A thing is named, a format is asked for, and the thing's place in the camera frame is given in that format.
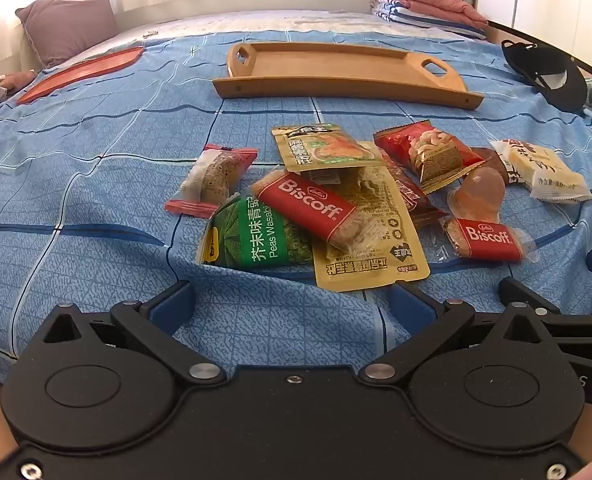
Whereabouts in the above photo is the white pastry packet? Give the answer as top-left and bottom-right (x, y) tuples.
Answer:
(490, 139), (592, 203)

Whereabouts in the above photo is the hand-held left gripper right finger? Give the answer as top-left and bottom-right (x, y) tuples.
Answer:
(357, 282), (572, 386)

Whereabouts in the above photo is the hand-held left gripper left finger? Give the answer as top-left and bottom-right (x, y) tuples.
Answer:
(38, 280), (227, 386)

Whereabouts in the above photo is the yellow green snack packet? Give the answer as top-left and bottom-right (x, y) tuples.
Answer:
(271, 124), (391, 171)

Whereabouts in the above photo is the large yellow snack packet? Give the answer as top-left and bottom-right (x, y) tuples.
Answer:
(306, 162), (431, 292)

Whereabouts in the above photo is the pink cloth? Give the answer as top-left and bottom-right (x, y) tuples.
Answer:
(0, 71), (36, 92)

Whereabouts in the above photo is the purple pillow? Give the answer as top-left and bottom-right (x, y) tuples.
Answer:
(16, 0), (119, 68)

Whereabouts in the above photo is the green peas packet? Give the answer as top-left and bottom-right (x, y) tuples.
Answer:
(197, 194), (317, 270)

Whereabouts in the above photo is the red nut packet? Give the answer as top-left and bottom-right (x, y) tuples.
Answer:
(373, 120), (486, 195)

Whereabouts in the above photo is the pink cake packet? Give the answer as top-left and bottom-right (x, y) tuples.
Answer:
(165, 144), (259, 219)

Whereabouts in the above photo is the stack of folded clothes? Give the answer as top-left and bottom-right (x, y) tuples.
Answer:
(373, 0), (489, 23)

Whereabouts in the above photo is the folded striped towel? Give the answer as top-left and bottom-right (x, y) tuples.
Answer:
(371, 0), (488, 41)

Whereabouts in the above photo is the jelly cup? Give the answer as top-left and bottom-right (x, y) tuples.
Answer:
(447, 167), (507, 223)

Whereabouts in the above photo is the red biscuit packet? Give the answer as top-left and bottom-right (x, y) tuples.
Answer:
(441, 215), (537, 262)
(252, 169), (377, 251)

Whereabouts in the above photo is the dark red chocolate packet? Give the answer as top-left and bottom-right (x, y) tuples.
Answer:
(381, 152), (447, 226)

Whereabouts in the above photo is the white patterned mattress cover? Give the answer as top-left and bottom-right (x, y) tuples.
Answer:
(116, 7), (487, 43)

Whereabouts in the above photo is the red plastic tray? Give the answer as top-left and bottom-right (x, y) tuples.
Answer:
(16, 46), (145, 106)

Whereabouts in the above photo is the wooden tray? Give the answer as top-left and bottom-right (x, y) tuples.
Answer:
(212, 41), (484, 111)

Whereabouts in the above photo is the black cap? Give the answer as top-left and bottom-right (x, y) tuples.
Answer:
(501, 39), (588, 113)

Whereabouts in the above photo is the blue checked bedsheet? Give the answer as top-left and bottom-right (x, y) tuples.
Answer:
(0, 25), (592, 396)

